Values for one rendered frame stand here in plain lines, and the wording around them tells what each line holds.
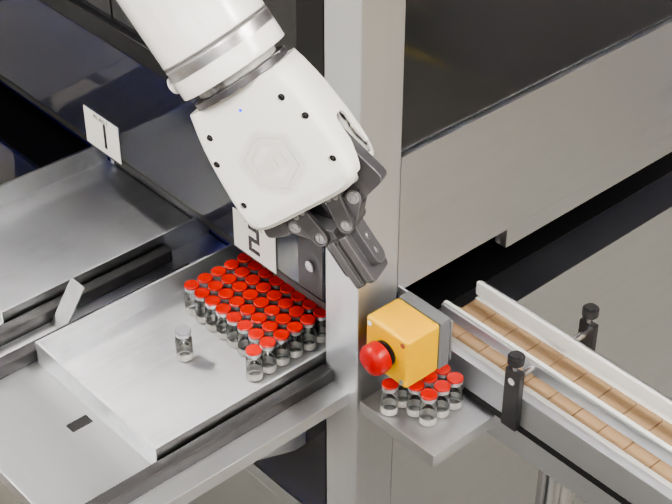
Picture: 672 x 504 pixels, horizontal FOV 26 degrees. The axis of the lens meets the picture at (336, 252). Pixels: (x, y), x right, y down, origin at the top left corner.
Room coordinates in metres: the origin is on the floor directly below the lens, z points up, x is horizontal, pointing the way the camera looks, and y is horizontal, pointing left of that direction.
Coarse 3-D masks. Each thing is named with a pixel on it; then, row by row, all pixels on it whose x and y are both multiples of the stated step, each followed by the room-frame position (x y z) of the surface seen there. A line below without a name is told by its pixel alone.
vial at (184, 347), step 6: (180, 336) 1.42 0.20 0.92; (186, 336) 1.42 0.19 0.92; (180, 342) 1.42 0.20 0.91; (186, 342) 1.42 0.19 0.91; (180, 348) 1.42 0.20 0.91; (186, 348) 1.42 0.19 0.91; (192, 348) 1.43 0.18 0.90; (180, 354) 1.42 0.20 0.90; (186, 354) 1.42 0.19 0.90; (192, 354) 1.43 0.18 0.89; (180, 360) 1.42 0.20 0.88; (186, 360) 1.42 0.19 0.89
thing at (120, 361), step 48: (144, 288) 1.53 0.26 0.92; (48, 336) 1.43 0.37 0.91; (96, 336) 1.47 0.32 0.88; (144, 336) 1.47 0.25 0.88; (192, 336) 1.47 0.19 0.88; (96, 384) 1.38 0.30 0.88; (144, 384) 1.38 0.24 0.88; (192, 384) 1.38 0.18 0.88; (240, 384) 1.38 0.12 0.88; (144, 432) 1.29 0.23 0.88; (192, 432) 1.26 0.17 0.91
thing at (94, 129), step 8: (88, 112) 1.77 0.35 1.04; (88, 120) 1.77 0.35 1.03; (96, 120) 1.76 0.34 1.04; (104, 120) 1.74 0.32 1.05; (88, 128) 1.78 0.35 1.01; (96, 128) 1.76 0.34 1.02; (112, 128) 1.73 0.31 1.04; (88, 136) 1.78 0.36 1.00; (96, 136) 1.76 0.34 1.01; (112, 136) 1.73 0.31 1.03; (96, 144) 1.76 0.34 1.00; (104, 144) 1.75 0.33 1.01; (112, 144) 1.73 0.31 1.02; (104, 152) 1.75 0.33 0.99; (112, 152) 1.73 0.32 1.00; (120, 152) 1.72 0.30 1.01; (120, 160) 1.72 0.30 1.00
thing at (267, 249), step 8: (240, 216) 1.52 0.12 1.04; (240, 224) 1.52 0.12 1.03; (240, 232) 1.52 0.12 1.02; (248, 232) 1.50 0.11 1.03; (264, 232) 1.48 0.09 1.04; (240, 240) 1.52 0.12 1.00; (248, 240) 1.50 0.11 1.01; (264, 240) 1.48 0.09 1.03; (272, 240) 1.47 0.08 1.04; (240, 248) 1.52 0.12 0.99; (248, 248) 1.51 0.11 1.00; (256, 248) 1.49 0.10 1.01; (264, 248) 1.48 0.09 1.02; (272, 248) 1.47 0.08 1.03; (256, 256) 1.49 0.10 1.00; (264, 256) 1.48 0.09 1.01; (272, 256) 1.47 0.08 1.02; (264, 264) 1.48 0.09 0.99; (272, 264) 1.47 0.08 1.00
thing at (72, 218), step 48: (0, 192) 1.77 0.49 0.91; (48, 192) 1.81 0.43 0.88; (96, 192) 1.81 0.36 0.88; (144, 192) 1.81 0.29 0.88; (0, 240) 1.68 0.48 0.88; (48, 240) 1.68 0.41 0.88; (96, 240) 1.68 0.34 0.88; (144, 240) 1.68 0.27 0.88; (192, 240) 1.69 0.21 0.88; (0, 288) 1.57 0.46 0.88; (48, 288) 1.53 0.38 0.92
